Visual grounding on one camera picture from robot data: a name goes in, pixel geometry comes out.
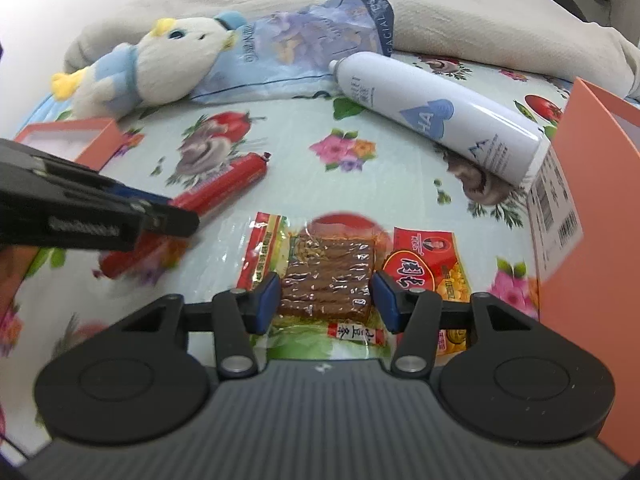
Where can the grey blanket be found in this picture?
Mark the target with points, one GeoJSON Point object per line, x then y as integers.
{"type": "Point", "coordinates": [475, 15]}

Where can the floral fruit print tablecloth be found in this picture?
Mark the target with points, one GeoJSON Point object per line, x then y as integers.
{"type": "Point", "coordinates": [300, 170]}

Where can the blue facial tissue pack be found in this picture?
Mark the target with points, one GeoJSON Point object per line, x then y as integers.
{"type": "Point", "coordinates": [300, 45]}

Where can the clear brown strips snack packet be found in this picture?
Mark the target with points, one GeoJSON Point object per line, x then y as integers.
{"type": "Point", "coordinates": [325, 270]}

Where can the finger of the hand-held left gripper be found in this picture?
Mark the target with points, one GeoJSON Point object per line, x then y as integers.
{"type": "Point", "coordinates": [135, 194]}
{"type": "Point", "coordinates": [172, 220]}

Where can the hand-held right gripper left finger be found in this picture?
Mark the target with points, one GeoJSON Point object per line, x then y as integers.
{"type": "Point", "coordinates": [267, 300]}

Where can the shallow pink box lid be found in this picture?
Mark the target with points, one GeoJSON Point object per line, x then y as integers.
{"type": "Point", "coordinates": [100, 145]}

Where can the deep pink cardboard box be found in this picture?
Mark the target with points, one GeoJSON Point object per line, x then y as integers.
{"type": "Point", "coordinates": [595, 185]}

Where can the red and yellow snack packet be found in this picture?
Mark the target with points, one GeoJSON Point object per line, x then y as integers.
{"type": "Point", "coordinates": [425, 265]}

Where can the red sausage stick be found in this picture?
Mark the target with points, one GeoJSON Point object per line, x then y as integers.
{"type": "Point", "coordinates": [225, 180]}

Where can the white and blue plush duck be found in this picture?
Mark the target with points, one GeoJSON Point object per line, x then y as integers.
{"type": "Point", "coordinates": [165, 70]}

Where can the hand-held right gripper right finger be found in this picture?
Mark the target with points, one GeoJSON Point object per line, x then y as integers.
{"type": "Point", "coordinates": [387, 300]}

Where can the white spray can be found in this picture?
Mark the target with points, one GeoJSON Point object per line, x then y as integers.
{"type": "Point", "coordinates": [425, 105]}

